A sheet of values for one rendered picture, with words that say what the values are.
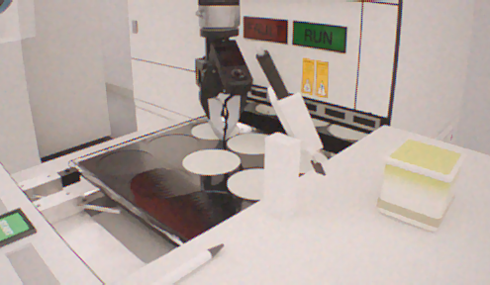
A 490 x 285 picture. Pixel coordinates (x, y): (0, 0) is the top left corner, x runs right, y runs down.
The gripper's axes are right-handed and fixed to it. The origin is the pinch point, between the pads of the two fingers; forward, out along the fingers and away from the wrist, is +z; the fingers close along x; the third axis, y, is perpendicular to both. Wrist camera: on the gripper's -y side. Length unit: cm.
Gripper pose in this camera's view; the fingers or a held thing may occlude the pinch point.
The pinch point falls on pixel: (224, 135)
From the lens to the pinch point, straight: 75.6
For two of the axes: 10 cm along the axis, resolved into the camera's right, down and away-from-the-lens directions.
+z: 0.0, 9.2, 3.9
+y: -3.5, -3.6, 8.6
